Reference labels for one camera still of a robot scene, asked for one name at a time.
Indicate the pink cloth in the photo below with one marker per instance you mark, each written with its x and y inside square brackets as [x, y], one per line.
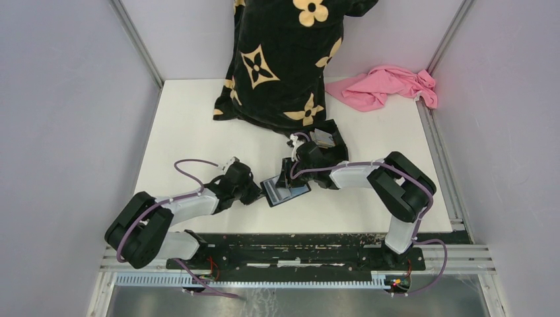
[369, 91]

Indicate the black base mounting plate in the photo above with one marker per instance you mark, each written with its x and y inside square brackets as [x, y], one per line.
[300, 257]

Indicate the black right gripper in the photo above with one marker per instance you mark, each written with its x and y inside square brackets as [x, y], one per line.
[286, 180]

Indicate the black plastic bin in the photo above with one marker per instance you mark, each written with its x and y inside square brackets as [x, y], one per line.
[340, 151]

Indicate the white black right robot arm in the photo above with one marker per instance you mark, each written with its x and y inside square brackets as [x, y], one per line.
[406, 192]

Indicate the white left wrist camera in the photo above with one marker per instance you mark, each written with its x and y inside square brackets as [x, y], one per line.
[224, 167]

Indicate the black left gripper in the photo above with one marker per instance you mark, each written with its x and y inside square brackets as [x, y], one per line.
[255, 192]

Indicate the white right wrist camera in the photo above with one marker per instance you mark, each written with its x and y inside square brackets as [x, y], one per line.
[297, 139]

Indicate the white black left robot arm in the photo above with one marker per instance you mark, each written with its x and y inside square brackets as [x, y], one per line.
[141, 232]

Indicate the stack of cards in bin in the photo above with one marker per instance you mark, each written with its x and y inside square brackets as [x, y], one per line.
[323, 139]

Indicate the white slotted cable duct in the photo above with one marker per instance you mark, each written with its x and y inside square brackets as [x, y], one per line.
[183, 279]

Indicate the black leather card holder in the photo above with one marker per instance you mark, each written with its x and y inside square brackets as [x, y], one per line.
[276, 195]

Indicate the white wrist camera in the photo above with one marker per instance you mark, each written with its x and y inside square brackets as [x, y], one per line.
[297, 139]
[224, 167]

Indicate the black floral blanket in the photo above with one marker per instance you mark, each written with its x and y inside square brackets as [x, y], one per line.
[275, 79]

